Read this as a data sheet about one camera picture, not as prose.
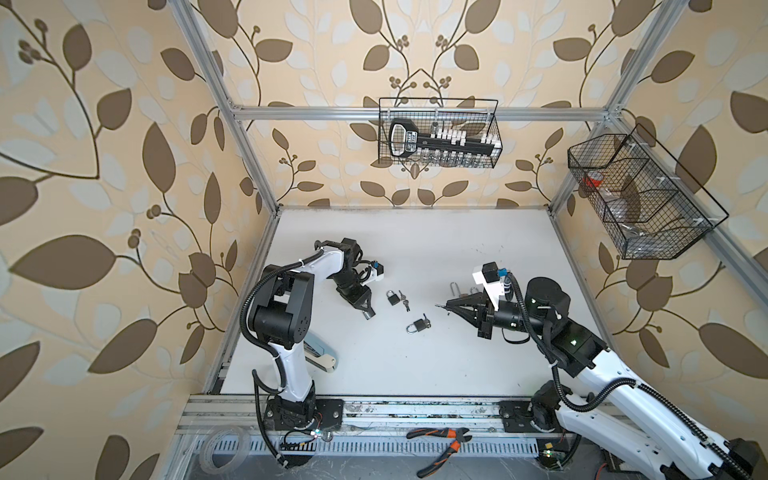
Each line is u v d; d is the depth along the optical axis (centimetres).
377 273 87
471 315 62
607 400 46
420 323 91
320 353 82
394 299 96
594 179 87
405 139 85
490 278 57
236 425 72
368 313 91
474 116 91
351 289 82
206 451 68
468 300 63
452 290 98
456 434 71
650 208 73
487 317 57
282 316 51
